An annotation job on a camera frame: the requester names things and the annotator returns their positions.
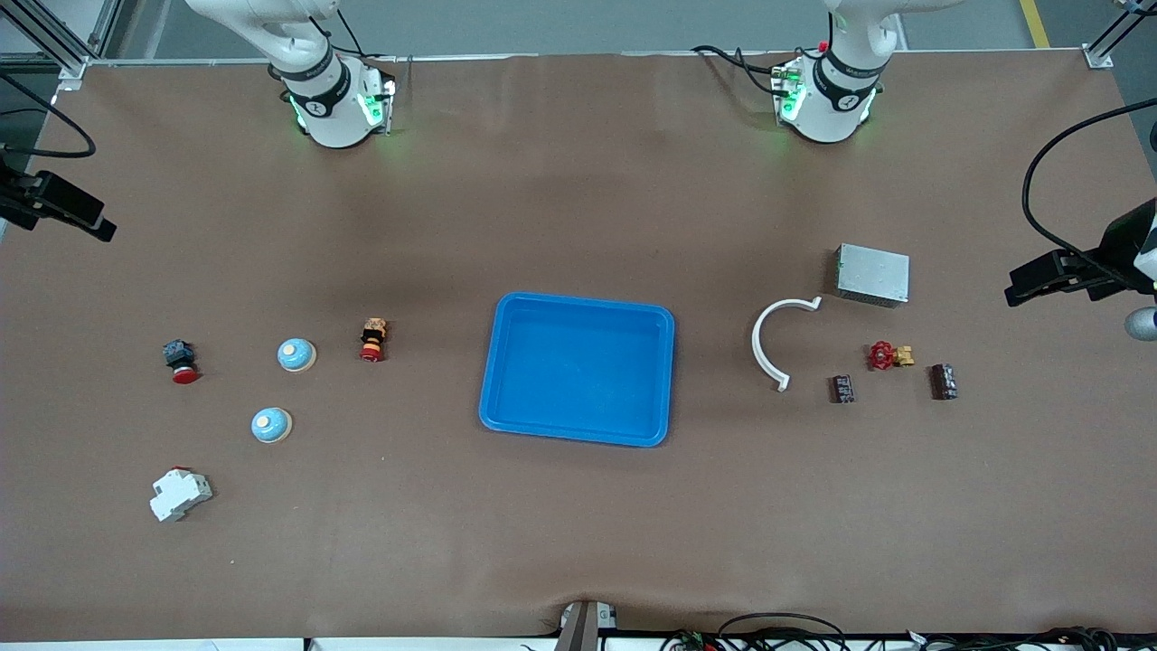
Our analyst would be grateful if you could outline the red push button switch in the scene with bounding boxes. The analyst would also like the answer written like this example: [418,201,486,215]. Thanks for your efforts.
[163,339,200,385]

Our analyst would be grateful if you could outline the white curved pipe clamp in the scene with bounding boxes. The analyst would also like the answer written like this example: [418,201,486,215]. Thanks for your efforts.
[751,297,823,392]

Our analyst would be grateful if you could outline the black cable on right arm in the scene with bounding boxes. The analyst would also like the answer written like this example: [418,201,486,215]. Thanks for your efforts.
[0,71,98,160]

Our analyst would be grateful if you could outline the smooth blue bell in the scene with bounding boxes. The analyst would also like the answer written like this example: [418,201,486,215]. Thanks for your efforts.
[251,408,293,444]

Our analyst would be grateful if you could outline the black cables at arm base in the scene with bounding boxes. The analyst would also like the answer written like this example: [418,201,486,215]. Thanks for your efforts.
[691,43,796,96]

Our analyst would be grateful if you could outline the blue plastic tray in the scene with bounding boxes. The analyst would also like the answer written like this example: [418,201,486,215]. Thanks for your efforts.
[478,291,676,448]

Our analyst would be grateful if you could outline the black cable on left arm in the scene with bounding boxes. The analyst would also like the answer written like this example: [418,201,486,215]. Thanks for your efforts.
[1022,98,1157,277]

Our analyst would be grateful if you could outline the cable bundle along table edge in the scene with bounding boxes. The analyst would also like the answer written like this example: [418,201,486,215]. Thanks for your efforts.
[660,627,1157,651]

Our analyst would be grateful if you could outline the brass valve red handle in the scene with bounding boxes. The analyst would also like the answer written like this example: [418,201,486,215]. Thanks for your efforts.
[868,340,916,372]

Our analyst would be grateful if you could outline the white circuit breaker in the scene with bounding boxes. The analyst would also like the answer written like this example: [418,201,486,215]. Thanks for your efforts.
[149,467,214,524]

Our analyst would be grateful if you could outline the black cable loop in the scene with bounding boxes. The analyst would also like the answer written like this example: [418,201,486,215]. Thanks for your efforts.
[717,612,848,651]

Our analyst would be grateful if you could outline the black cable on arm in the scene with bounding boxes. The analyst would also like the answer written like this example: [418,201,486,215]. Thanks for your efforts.
[0,71,98,160]
[1022,98,1157,277]

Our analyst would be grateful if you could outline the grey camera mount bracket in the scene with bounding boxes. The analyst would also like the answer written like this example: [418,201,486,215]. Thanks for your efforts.
[556,601,620,651]

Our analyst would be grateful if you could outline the metal power supply box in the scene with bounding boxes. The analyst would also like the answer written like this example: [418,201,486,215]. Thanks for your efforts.
[833,242,911,309]

